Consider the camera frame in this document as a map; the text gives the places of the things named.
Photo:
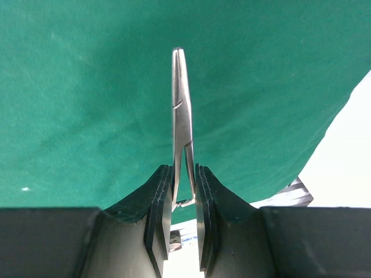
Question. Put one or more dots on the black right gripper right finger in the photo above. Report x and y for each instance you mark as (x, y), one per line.
(236, 239)

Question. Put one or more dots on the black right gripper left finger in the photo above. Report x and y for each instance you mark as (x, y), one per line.
(128, 239)

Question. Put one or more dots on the steel needle holder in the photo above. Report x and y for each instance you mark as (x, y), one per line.
(181, 126)

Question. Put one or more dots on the green surgical drape cloth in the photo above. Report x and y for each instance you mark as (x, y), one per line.
(86, 113)

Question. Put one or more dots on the aluminium right side rail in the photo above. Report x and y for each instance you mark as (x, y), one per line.
(295, 194)

